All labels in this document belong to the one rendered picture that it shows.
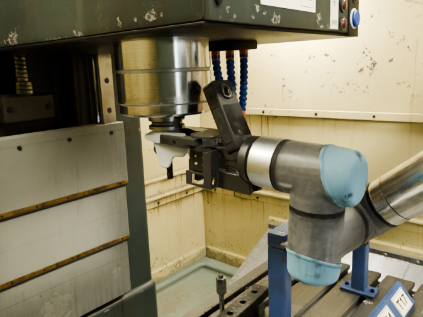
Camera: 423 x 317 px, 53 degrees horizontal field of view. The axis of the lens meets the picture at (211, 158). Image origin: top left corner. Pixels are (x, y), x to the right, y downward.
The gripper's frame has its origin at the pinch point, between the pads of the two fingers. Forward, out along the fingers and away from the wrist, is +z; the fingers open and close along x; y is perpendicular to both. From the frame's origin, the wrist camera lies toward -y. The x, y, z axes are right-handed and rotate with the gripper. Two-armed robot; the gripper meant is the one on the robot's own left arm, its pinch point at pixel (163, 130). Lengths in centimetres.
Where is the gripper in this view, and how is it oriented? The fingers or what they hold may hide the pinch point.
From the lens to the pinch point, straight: 75.8
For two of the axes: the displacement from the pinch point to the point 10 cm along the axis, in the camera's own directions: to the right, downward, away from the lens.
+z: -7.7, -1.6, 6.2
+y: 0.0, 9.7, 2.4
